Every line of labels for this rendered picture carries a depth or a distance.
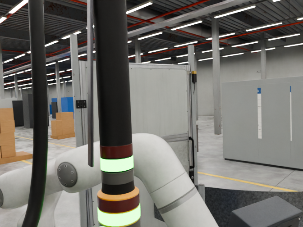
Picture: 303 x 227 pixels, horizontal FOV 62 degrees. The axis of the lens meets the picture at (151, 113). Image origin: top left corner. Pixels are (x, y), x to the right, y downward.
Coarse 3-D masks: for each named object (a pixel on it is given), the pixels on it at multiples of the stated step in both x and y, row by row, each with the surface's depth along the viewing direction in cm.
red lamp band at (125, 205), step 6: (132, 198) 25; (138, 198) 26; (102, 204) 24; (108, 204) 24; (114, 204) 24; (120, 204) 24; (126, 204) 24; (132, 204) 25; (138, 204) 26; (102, 210) 25; (108, 210) 24; (114, 210) 24; (120, 210) 24; (126, 210) 24
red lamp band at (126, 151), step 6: (132, 144) 26; (102, 150) 25; (108, 150) 24; (114, 150) 24; (120, 150) 24; (126, 150) 25; (132, 150) 26; (102, 156) 25; (108, 156) 24; (114, 156) 24; (120, 156) 24; (126, 156) 25
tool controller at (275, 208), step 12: (252, 204) 94; (264, 204) 95; (276, 204) 96; (288, 204) 96; (240, 216) 87; (252, 216) 88; (264, 216) 88; (276, 216) 89; (288, 216) 90; (300, 216) 93
